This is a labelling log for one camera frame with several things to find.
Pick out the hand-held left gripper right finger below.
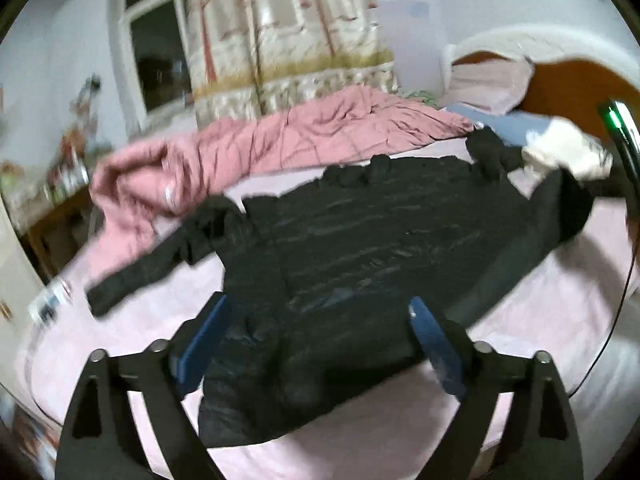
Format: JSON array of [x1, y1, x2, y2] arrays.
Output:
[[407, 296, 586, 480]]

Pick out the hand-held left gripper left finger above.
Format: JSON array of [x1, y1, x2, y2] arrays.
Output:
[[56, 291, 233, 480]]

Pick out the black padded jacket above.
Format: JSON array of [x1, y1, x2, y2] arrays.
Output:
[[85, 127, 596, 448]]

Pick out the white folded garment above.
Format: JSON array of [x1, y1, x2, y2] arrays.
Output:
[[520, 117, 613, 181]]

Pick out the white and brown headboard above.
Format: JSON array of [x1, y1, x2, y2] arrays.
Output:
[[440, 30, 640, 151]]

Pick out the bed with pink sheet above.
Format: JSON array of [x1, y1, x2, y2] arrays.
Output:
[[15, 85, 640, 480]]

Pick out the blue flower print pillow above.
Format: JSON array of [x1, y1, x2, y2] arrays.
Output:
[[445, 102, 556, 148]]

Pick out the pink pillow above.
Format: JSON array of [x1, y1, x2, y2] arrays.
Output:
[[440, 57, 536, 113]]

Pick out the white packet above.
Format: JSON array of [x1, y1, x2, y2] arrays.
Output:
[[27, 280, 73, 328]]

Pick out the wooden desk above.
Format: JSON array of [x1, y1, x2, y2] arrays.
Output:
[[25, 185, 106, 281]]

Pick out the pink checked quilt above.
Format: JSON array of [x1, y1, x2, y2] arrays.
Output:
[[89, 85, 476, 286]]

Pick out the white cabinet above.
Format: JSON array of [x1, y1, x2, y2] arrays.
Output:
[[0, 195, 48, 321]]

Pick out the green floral cloth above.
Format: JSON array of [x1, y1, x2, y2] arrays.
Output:
[[400, 88, 442, 107]]

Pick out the pile of small colourful things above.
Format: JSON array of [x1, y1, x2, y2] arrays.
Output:
[[42, 125, 118, 206]]

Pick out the white framed window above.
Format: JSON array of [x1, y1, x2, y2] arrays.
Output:
[[112, 0, 196, 121]]

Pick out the tree print curtain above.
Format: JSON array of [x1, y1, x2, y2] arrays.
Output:
[[187, 0, 401, 128]]

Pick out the thin black cable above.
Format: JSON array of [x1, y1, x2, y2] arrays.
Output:
[[572, 240, 640, 396]]

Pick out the hanging wall decoration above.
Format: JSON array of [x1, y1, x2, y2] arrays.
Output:
[[70, 74, 103, 126]]

